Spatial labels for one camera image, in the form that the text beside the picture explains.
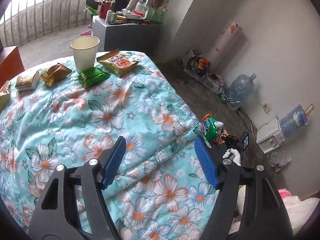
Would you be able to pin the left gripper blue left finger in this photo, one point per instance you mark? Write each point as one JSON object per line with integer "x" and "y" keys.
{"x": 111, "y": 160}

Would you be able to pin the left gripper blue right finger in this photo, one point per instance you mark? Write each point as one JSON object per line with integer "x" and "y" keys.
{"x": 209, "y": 167}

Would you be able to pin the white AD calcium milk bottle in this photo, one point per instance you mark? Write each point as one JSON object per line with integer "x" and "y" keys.
{"x": 220, "y": 129}

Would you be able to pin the green snack bag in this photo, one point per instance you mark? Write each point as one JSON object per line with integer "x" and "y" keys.
{"x": 209, "y": 129}

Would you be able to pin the white gloved right hand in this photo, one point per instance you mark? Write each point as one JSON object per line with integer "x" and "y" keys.
{"x": 233, "y": 155}

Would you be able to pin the floral turquoise quilt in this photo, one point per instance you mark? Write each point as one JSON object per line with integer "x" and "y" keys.
{"x": 160, "y": 190}

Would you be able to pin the large clear water jug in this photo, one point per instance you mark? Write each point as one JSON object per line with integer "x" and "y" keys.
{"x": 240, "y": 90}

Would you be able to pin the small green snack packet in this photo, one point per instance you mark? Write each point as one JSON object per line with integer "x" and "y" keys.
{"x": 92, "y": 76}

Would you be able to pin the yellow Enaak snack packet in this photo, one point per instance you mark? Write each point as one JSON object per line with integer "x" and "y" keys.
{"x": 117, "y": 62}

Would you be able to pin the white patterned folded board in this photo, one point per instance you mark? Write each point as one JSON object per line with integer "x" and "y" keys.
{"x": 231, "y": 37}

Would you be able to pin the brown crumpled snack wrapper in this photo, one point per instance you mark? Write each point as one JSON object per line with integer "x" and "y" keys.
{"x": 55, "y": 74}

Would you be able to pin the gold biscuit packet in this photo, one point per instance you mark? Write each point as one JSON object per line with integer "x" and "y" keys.
{"x": 27, "y": 81}

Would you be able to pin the white paper cup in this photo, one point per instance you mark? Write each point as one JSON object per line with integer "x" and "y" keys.
{"x": 84, "y": 50}

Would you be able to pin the grey cabinet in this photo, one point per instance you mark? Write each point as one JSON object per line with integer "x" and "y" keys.
{"x": 126, "y": 36}

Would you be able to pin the orange cardboard box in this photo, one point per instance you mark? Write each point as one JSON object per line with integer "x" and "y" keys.
{"x": 11, "y": 64}

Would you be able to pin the green plastic basket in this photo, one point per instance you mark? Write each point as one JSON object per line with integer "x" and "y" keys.
{"x": 155, "y": 15}

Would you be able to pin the red thermos bottle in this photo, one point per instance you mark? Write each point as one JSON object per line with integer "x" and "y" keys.
{"x": 104, "y": 8}

